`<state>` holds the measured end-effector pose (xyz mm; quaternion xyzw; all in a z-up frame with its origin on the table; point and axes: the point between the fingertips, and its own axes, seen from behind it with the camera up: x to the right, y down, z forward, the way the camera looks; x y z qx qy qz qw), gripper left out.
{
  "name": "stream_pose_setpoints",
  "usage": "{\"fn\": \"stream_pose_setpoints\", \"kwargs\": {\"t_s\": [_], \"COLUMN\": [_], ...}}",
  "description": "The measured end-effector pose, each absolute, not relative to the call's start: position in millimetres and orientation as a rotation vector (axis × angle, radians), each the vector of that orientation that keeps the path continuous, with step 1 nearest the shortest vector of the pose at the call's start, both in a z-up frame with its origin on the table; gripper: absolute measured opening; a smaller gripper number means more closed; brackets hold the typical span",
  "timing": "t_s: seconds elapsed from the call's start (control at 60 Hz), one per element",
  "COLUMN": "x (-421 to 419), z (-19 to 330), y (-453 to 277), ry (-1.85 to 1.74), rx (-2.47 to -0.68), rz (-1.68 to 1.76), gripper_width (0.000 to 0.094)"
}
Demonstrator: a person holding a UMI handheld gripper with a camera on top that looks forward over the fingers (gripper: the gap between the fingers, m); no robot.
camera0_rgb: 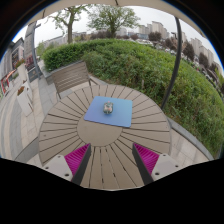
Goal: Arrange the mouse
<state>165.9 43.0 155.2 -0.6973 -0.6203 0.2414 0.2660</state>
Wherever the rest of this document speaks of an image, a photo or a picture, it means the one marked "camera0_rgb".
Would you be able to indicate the blue square mouse pad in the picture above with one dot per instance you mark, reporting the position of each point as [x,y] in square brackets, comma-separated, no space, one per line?
[121,115]

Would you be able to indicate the tall white planter box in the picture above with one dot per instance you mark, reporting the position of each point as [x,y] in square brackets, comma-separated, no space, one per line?
[21,74]

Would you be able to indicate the round leafy tree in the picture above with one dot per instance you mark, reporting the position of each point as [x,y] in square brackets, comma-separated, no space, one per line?
[111,18]

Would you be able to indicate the brown slatted outdoor chair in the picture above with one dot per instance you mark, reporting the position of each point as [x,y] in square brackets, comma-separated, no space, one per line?
[70,76]

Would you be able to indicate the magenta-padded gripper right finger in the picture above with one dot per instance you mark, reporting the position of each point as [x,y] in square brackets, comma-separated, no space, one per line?
[165,165]

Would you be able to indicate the transparent teal computer mouse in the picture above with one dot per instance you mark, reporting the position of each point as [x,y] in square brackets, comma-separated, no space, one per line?
[108,108]

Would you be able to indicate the grey sign pillar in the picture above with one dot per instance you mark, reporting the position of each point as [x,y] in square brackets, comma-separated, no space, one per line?
[30,50]

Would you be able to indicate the low white planter box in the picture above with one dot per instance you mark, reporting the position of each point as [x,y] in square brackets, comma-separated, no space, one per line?
[24,101]

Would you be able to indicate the beige umbrella canopy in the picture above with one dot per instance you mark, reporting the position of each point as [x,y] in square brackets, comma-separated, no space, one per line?
[133,2]

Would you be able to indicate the curved black umbrella pole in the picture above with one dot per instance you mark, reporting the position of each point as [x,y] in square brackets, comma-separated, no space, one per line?
[175,63]

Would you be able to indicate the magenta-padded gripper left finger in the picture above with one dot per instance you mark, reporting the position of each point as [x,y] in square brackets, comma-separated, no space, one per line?
[58,165]

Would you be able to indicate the tall leaning tree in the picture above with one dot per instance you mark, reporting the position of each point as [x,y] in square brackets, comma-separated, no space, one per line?
[70,26]

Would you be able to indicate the distant apartment buildings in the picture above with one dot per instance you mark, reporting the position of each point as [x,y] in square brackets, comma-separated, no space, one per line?
[156,28]

